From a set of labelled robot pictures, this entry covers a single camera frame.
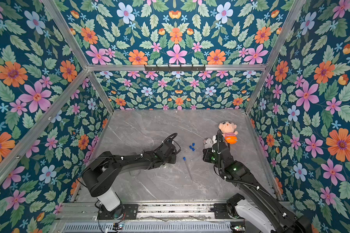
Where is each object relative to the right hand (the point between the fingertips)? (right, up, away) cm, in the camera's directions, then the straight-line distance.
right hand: (205, 148), depth 78 cm
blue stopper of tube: (-8, -3, +21) cm, 22 cm away
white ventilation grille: (-30, -40, -5) cm, 51 cm away
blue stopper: (-6, -4, +20) cm, 21 cm away
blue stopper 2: (-6, -1, +21) cm, 22 cm away
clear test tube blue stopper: (-12, -10, +15) cm, 22 cm away
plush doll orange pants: (+19, +9, +23) cm, 31 cm away
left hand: (-17, -7, +14) cm, 22 cm away
